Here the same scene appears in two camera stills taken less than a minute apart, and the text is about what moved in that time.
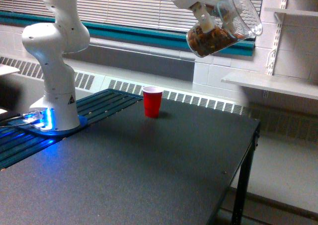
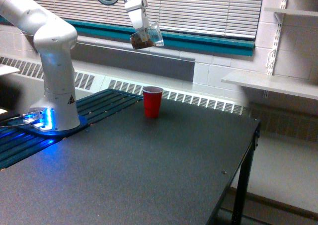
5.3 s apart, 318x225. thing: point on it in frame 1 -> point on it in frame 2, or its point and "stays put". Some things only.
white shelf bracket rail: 279,16 stays put
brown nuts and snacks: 204,43 -> 137,42
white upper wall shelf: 282,10 stays put
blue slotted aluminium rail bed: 16,143 stays put
